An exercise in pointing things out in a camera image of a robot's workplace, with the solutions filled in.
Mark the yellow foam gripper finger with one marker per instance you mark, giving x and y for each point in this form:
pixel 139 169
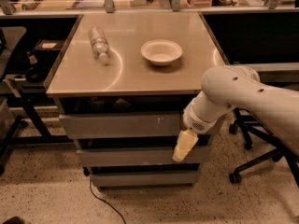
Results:
pixel 186 141

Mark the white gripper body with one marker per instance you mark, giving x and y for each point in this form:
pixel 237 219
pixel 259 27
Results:
pixel 194 120

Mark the grey top drawer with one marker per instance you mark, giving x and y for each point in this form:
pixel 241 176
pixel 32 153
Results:
pixel 122 125

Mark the grey drawer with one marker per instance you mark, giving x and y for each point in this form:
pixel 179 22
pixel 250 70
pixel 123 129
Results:
pixel 138 156
pixel 146 179
pixel 122 125

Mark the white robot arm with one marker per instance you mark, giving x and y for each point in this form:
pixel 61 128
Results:
pixel 225 88

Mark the grey middle drawer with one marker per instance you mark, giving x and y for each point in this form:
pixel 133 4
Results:
pixel 138 156

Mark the grey bottom drawer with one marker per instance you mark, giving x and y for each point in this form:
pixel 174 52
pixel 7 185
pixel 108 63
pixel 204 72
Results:
pixel 146 179

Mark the grey drawer cabinet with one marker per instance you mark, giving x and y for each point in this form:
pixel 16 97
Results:
pixel 81 84

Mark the white bowl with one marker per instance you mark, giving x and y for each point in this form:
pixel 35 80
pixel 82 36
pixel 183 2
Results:
pixel 161 52

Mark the square white packet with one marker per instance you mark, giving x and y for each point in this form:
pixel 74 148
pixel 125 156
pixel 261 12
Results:
pixel 121 105

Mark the clear plastic water bottle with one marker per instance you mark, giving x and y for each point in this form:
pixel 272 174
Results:
pixel 98 41

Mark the black round object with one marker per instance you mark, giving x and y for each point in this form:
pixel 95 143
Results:
pixel 36 73

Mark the black table frame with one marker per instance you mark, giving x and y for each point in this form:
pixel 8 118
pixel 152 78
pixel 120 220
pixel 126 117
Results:
pixel 45 136

